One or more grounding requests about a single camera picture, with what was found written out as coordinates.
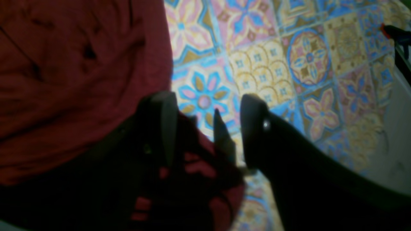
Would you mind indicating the orange clamp lower right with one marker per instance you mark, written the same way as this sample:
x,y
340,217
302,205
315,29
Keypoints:
x,y
400,36

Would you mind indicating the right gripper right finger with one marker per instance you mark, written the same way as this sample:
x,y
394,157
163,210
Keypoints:
x,y
312,191

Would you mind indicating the dark red t-shirt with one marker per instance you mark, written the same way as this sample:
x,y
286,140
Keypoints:
x,y
72,71

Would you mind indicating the patterned tablecloth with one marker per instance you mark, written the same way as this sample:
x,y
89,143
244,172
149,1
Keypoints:
x,y
324,66

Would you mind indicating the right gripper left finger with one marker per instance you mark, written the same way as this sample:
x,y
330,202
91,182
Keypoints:
x,y
97,190

